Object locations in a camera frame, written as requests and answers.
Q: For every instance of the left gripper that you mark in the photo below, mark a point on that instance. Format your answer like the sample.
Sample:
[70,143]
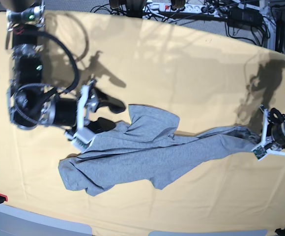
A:
[276,127]

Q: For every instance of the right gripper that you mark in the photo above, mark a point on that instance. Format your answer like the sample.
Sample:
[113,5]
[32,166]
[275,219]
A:
[72,113]

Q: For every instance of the grey t-shirt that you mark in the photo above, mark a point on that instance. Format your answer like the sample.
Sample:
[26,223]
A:
[148,148]

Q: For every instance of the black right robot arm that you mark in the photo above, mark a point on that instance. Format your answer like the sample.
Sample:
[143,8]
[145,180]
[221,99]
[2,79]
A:
[31,102]

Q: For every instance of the yellow table cloth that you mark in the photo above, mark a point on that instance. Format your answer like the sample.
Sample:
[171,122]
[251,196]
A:
[208,80]

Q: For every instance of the white power strip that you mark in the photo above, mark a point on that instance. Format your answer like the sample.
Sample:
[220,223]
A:
[164,9]

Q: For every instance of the black power adapter box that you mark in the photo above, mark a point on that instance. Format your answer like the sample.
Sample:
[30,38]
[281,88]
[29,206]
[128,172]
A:
[248,17]

